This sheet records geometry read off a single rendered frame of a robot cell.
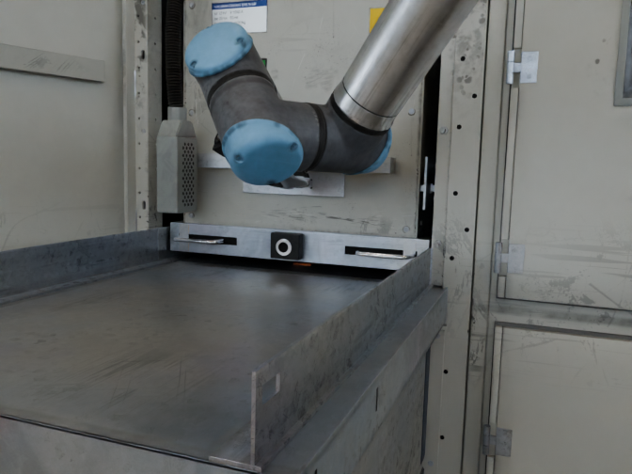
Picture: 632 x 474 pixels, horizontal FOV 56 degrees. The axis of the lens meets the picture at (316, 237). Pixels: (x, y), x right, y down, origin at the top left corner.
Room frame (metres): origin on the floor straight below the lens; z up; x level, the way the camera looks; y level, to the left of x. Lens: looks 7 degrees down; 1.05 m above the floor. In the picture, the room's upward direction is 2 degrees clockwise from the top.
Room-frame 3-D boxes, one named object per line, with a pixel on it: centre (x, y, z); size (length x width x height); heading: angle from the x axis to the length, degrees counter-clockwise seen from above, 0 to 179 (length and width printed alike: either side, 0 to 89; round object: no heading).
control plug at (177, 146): (1.16, 0.27, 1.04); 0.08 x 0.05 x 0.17; 160
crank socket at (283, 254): (1.13, 0.06, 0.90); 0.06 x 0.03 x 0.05; 70
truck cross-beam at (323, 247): (1.16, 0.04, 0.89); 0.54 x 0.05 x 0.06; 70
